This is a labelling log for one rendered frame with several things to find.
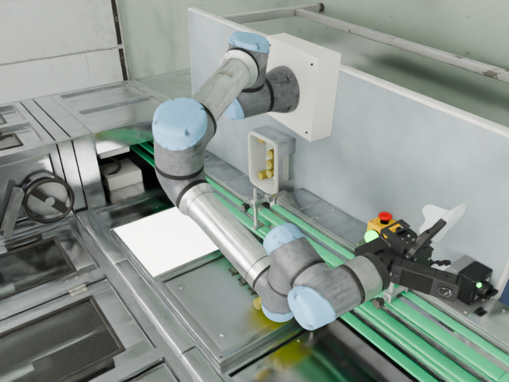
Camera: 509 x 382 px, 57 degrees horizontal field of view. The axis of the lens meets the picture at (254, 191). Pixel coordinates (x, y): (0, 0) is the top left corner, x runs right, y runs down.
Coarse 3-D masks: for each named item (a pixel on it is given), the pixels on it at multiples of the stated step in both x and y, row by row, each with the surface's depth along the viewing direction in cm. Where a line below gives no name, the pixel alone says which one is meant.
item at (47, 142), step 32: (0, 128) 214; (32, 128) 219; (64, 128) 212; (0, 160) 188; (32, 160) 197; (64, 160) 204; (96, 160) 213; (0, 192) 195; (96, 192) 219; (0, 224) 200; (32, 224) 206
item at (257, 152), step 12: (252, 132) 173; (252, 144) 178; (264, 144) 181; (276, 144) 166; (252, 156) 181; (264, 156) 184; (276, 156) 166; (252, 168) 183; (264, 168) 186; (276, 168) 168; (252, 180) 184; (264, 180) 184; (276, 180) 171; (276, 192) 173
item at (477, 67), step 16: (224, 16) 208; (240, 16) 211; (256, 16) 216; (272, 16) 222; (288, 16) 227; (304, 16) 223; (320, 16) 216; (352, 32) 202; (368, 32) 196; (400, 48) 185; (416, 48) 179; (432, 48) 177; (464, 64) 165; (480, 64) 161
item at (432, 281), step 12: (396, 264) 80; (408, 264) 80; (420, 264) 80; (396, 276) 81; (408, 276) 80; (420, 276) 78; (432, 276) 78; (444, 276) 77; (456, 276) 77; (420, 288) 80; (432, 288) 79; (444, 288) 77; (456, 288) 76
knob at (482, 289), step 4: (484, 284) 115; (488, 284) 115; (480, 288) 115; (484, 288) 115; (488, 288) 114; (492, 288) 116; (476, 292) 116; (480, 292) 115; (484, 292) 114; (488, 292) 115; (492, 292) 115; (496, 292) 115; (480, 296) 116; (484, 296) 115; (488, 296) 114; (492, 296) 114
